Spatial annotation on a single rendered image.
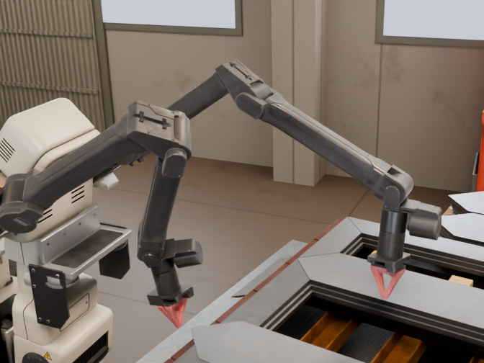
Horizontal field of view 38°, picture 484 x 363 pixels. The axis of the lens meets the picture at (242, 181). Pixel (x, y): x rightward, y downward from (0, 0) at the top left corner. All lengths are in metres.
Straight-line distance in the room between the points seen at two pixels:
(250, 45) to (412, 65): 1.14
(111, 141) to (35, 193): 0.22
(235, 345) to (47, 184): 0.58
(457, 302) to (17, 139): 1.14
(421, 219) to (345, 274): 0.47
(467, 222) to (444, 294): 0.48
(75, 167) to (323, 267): 0.87
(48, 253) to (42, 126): 0.30
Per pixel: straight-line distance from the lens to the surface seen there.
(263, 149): 5.15
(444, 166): 4.80
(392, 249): 1.55
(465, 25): 4.54
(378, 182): 1.51
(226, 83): 1.59
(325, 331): 2.02
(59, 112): 1.68
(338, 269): 1.97
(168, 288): 1.68
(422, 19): 4.57
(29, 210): 1.45
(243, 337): 1.68
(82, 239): 1.78
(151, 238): 1.55
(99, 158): 1.33
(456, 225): 2.29
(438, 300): 1.86
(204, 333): 1.70
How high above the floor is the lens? 1.80
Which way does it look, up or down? 22 degrees down
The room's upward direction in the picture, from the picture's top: 2 degrees counter-clockwise
